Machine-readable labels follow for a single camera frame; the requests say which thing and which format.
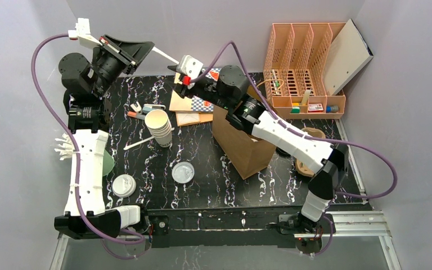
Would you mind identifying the brown paper bag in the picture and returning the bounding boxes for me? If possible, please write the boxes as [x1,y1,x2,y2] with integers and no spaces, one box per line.
[212,107,276,179]

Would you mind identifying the cardboard cup carrier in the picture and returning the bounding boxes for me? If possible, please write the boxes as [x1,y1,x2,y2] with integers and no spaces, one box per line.
[295,127,326,177]

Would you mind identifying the white stirrer stick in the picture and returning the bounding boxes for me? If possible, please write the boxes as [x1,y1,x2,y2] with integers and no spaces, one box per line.
[123,136,154,151]
[152,47,179,65]

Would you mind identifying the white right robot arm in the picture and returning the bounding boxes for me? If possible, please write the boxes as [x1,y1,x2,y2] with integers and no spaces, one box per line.
[168,55,348,222]

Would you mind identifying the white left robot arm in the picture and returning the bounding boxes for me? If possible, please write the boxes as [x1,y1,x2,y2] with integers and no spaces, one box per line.
[54,18,154,239]

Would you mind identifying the checkered paper sheet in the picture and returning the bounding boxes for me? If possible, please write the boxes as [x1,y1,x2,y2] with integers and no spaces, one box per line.
[190,68,221,113]

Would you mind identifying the orange file organizer rack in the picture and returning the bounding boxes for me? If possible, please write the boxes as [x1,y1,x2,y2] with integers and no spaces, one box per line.
[263,22,346,119]

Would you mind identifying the stack of white lids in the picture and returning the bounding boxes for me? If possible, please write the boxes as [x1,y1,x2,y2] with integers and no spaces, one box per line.
[145,109,172,147]

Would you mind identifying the fallen white stirrer stick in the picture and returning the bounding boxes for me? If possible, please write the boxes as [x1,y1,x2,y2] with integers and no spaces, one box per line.
[123,136,154,151]

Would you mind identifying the white lid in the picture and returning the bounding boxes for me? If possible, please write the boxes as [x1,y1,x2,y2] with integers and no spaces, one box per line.
[111,174,137,198]
[172,161,195,184]

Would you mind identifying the green cup of stirrers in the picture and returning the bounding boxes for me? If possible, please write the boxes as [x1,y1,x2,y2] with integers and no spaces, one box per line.
[53,136,116,178]

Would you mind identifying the white folder board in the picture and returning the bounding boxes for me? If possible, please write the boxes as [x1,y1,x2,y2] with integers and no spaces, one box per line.
[322,19,374,96]

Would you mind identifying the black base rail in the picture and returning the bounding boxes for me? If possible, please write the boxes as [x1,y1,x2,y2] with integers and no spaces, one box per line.
[138,207,329,241]

